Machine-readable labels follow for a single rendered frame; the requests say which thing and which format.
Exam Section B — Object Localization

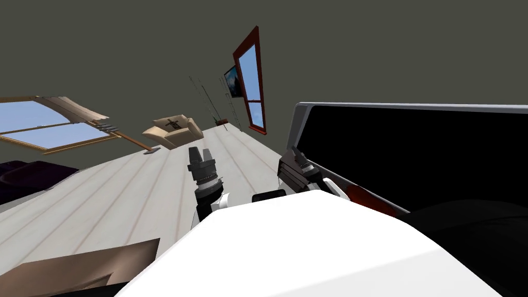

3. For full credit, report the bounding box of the black screen with grey frame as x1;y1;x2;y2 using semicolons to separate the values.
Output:
286;102;528;216

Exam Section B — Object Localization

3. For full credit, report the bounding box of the dark picture on wall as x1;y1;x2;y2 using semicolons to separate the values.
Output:
223;64;244;99

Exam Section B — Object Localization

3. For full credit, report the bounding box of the wooden framed window with curtain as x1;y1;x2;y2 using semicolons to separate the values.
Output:
0;95;121;156

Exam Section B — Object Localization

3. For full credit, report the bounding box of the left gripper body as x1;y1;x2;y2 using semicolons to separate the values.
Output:
187;160;218;180

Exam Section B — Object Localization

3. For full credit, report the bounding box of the beige armchair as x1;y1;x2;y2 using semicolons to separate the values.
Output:
142;114;205;151

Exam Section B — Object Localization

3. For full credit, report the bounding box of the dark purple sofa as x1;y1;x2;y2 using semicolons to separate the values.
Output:
0;160;79;206

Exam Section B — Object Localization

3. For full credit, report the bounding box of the tan brown furniture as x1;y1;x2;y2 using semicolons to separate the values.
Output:
0;238;161;297

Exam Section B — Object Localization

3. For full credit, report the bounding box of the red framed window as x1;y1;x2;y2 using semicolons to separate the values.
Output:
233;25;267;136

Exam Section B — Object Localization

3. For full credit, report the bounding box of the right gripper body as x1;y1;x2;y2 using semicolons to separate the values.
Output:
276;146;318;193

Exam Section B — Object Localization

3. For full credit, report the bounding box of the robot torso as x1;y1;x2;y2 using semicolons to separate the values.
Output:
114;189;505;297

